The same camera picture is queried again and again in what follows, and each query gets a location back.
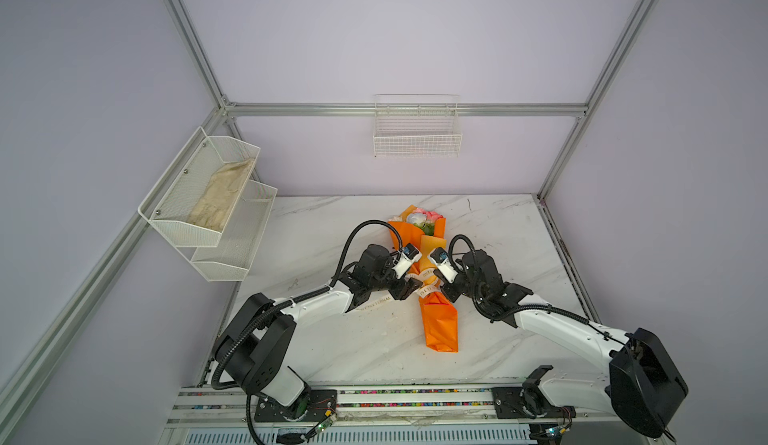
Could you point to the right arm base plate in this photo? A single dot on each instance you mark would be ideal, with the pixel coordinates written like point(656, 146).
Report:
point(517, 402)

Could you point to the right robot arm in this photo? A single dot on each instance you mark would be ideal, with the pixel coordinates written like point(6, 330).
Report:
point(634, 379)

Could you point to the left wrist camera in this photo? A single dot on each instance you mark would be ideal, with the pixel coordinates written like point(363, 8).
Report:
point(407, 257)

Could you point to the pink fake rose spray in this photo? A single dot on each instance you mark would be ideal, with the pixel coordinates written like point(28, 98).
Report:
point(431, 214)

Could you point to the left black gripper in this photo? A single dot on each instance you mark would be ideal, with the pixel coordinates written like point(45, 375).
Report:
point(405, 288)

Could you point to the white mesh shelf basket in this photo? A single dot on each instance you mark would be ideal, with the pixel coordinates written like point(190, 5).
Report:
point(167, 208)
point(232, 258)

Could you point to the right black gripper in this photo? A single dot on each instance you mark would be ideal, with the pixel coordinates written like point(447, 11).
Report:
point(445, 288)

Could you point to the aluminium rail front frame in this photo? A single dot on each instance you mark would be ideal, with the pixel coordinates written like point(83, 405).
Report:
point(381, 413)

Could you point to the orange wrapping paper sheet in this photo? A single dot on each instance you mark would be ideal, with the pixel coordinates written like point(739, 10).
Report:
point(439, 315)

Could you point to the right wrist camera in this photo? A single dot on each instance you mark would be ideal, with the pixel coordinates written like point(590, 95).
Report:
point(442, 261)

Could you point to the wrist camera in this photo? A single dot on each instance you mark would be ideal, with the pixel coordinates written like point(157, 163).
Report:
point(442, 261)
point(407, 257)

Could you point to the upper white mesh shelf basket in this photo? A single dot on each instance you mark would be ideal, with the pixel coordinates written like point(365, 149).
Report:
point(167, 208)

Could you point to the white fake rose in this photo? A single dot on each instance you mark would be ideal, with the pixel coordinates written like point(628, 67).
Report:
point(422, 221)

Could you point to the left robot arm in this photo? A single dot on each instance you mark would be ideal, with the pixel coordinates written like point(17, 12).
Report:
point(250, 352)

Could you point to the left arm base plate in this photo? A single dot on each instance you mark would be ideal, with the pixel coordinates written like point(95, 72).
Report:
point(312, 405)

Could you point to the lower white mesh shelf basket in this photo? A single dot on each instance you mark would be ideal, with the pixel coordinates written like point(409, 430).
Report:
point(232, 258)

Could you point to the white wire wall basket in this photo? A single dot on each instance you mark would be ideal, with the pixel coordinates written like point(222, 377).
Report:
point(416, 125)

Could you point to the beige cloth in basket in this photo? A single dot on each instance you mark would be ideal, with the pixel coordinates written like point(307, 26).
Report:
point(220, 195)

